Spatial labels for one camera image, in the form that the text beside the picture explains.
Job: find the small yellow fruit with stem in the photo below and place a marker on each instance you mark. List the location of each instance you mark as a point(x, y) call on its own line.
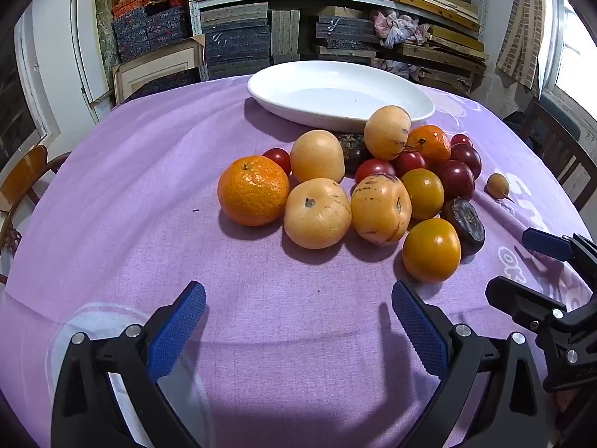
point(496, 185)

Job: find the white oval plate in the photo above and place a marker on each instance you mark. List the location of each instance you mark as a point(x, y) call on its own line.
point(326, 93)

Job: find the upright tan woven boxes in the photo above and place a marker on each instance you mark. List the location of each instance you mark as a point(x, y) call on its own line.
point(285, 32)

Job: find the open cardboard box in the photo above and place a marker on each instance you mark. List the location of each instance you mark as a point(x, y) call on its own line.
point(154, 63)

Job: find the green marbled panel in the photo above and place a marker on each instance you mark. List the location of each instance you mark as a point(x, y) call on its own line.
point(106, 32)

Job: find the pink floral cloth bundle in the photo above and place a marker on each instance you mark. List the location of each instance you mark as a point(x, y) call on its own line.
point(396, 25)

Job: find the stack of dark blue boxes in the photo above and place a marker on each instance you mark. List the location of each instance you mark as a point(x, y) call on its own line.
point(235, 42)

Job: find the person's right hand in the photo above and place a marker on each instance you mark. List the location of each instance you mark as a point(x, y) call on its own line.
point(564, 406)

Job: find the window with white frame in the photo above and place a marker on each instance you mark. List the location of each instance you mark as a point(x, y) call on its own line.
point(14, 102)
point(573, 56)

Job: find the small mandarin orange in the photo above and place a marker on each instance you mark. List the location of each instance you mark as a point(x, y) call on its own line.
point(431, 144)

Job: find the white door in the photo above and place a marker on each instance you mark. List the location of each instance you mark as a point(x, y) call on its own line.
point(88, 56)

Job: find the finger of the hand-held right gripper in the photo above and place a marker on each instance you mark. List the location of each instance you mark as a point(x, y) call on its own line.
point(545, 243)
point(513, 298)

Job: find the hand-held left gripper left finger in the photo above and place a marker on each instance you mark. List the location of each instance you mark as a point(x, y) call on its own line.
point(179, 331)

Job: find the brick pattern sheet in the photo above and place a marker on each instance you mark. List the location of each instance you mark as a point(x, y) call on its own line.
point(520, 32)

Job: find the dark blue patterned box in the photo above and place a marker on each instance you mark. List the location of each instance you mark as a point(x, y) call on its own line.
point(168, 84)

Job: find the stack of blue red boxes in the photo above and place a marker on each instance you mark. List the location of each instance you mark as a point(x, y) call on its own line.
point(149, 28)

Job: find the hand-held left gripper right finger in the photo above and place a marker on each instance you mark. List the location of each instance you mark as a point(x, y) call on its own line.
point(419, 331)

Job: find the dark wooden chair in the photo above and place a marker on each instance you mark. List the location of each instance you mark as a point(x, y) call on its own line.
point(578, 147)

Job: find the stack of yellow wooden boxes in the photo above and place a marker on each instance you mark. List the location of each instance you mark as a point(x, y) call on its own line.
point(438, 0)

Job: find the dark wrinkled passion fruit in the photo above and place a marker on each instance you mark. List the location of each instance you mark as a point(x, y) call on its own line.
point(464, 226)
point(353, 149)

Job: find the red cherry tomato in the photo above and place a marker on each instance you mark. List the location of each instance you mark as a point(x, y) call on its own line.
point(408, 163)
point(373, 168)
point(278, 158)
point(461, 140)

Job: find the purple tablecloth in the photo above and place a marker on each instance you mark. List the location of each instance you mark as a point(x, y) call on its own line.
point(140, 242)

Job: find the large mandarin orange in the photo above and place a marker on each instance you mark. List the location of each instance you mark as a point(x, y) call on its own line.
point(254, 191)

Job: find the dark red plum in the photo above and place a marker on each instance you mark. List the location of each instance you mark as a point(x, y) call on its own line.
point(468, 156)
point(457, 179)

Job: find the orange-yellow tomato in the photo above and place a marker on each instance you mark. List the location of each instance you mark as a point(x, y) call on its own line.
point(431, 249)
point(422, 193)

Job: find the brown wooden chair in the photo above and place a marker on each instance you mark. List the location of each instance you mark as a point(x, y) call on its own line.
point(23, 172)

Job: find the striped yellow pepino melon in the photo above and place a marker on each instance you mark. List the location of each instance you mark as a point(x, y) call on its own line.
point(380, 210)

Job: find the white metal shelf unit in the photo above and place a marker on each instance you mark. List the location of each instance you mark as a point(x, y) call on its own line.
point(233, 1)

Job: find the stack of grey fabric boxes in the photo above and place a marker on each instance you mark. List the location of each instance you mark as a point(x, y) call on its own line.
point(345, 28)

